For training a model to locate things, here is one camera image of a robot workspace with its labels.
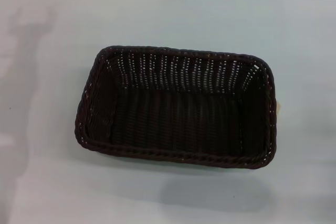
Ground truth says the dark brown woven basket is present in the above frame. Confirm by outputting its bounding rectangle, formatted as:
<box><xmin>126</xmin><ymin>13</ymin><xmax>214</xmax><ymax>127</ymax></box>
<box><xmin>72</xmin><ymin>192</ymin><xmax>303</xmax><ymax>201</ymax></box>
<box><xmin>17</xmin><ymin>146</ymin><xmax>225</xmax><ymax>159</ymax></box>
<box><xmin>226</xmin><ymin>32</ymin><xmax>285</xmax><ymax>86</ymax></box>
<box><xmin>74</xmin><ymin>45</ymin><xmax>278</xmax><ymax>169</ymax></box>

